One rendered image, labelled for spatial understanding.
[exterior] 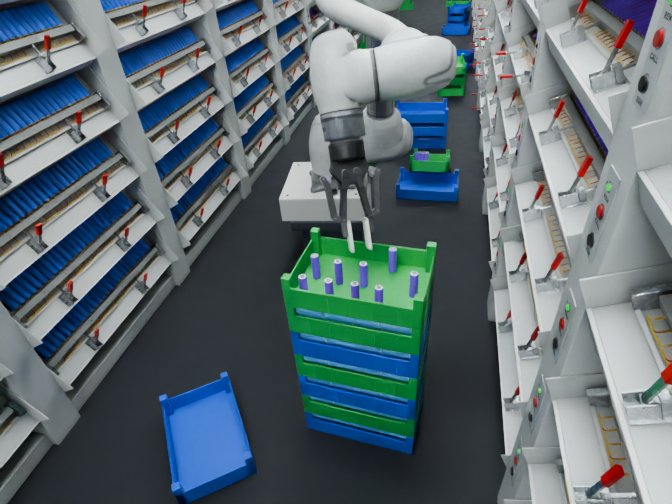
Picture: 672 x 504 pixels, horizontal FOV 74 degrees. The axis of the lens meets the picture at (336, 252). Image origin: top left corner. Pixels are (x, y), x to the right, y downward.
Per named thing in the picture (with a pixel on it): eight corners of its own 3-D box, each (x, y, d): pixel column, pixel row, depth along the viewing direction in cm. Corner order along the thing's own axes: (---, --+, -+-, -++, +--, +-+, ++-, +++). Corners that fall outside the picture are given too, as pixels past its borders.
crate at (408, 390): (297, 375, 113) (293, 354, 108) (323, 319, 128) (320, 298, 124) (416, 401, 105) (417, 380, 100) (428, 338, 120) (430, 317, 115)
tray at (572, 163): (577, 285, 68) (560, 211, 61) (532, 131, 115) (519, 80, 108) (747, 256, 59) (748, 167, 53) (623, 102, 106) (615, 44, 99)
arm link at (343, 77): (313, 114, 88) (380, 103, 87) (300, 29, 84) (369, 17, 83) (318, 118, 98) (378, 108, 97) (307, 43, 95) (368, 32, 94)
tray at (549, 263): (548, 369, 80) (532, 314, 73) (518, 198, 126) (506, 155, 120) (686, 355, 71) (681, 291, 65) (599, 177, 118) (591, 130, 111)
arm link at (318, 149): (311, 160, 186) (305, 108, 173) (354, 157, 186) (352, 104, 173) (311, 178, 173) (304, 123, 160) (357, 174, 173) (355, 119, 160)
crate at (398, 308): (285, 306, 99) (280, 278, 94) (315, 252, 114) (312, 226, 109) (421, 330, 91) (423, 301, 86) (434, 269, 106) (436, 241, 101)
